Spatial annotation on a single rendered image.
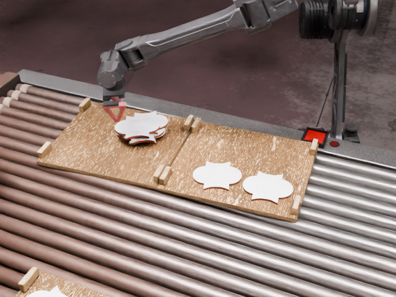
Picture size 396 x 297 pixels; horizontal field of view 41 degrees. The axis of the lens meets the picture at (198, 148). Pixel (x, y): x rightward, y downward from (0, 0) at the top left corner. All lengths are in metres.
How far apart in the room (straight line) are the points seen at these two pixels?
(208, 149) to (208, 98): 1.97
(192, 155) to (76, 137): 0.40
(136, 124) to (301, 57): 2.59
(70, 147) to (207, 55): 2.53
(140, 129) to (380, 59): 2.81
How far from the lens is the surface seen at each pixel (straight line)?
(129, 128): 1.72
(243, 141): 1.72
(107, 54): 1.59
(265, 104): 3.59
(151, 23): 4.71
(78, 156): 1.72
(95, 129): 1.82
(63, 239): 1.49
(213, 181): 1.56
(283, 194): 1.53
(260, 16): 1.44
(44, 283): 1.39
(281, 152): 1.68
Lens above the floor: 1.99
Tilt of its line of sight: 38 degrees down
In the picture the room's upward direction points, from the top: 2 degrees counter-clockwise
